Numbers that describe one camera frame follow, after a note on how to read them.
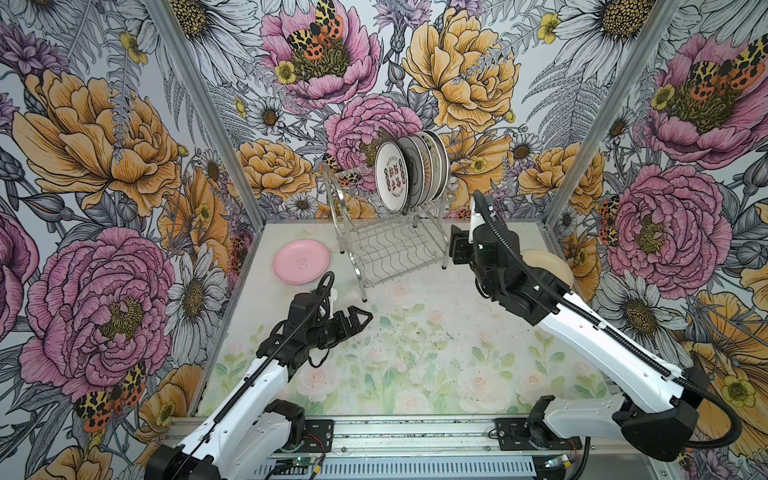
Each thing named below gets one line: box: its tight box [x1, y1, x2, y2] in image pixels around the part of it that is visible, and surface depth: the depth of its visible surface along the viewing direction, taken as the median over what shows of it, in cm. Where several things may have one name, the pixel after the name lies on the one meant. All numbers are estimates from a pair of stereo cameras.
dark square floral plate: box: [397, 135, 424, 210], surface depth 78 cm
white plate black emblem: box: [417, 132, 434, 206], surface depth 79 cm
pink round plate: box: [272, 239, 330, 285], surface depth 112 cm
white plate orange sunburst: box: [424, 131, 443, 203], surface depth 80 cm
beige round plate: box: [522, 249, 574, 289], surface depth 111 cm
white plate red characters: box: [374, 141, 410, 215], surface depth 89 cm
